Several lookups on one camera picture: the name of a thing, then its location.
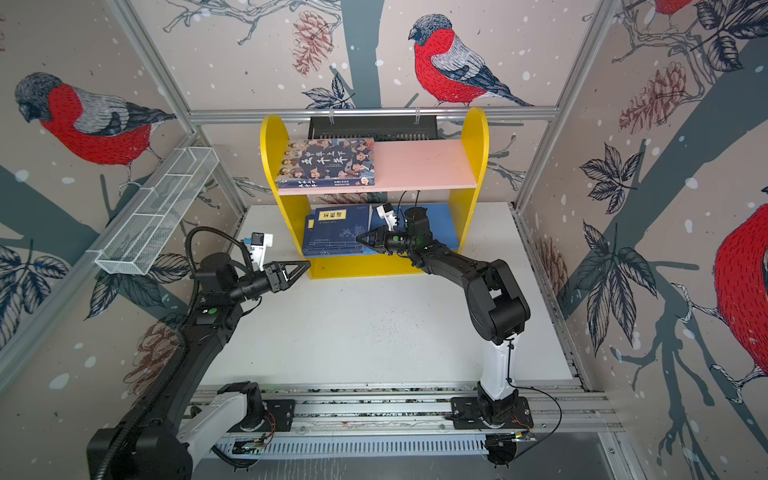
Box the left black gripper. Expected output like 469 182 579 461
228 259 310 305

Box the blue book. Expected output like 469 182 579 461
302 204 371 258

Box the large illustrated colourful book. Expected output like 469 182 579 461
275 138 375 189

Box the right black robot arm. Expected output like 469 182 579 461
356 206 531 426

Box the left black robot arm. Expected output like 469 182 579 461
86 252 310 479

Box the yellow pink blue shelf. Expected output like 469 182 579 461
260 107 490 251

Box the black vent panel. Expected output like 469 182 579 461
308 116 439 142

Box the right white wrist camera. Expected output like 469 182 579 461
376 202 399 231

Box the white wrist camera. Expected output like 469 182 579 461
376 202 399 231
244 232 273 271

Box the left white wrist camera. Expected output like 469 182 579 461
244 232 273 271

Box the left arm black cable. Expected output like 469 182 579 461
184 226 253 313

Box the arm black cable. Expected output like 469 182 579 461
184 226 253 313
503 335 564 463

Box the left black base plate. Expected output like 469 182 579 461
232 399 296 433

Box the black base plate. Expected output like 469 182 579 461
232 399 296 433
446 395 534 430

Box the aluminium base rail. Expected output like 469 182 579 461
179 384 624 464

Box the white wire mesh basket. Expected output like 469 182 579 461
95 146 219 275

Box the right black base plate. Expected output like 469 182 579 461
446 395 534 430

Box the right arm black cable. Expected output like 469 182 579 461
503 335 564 463

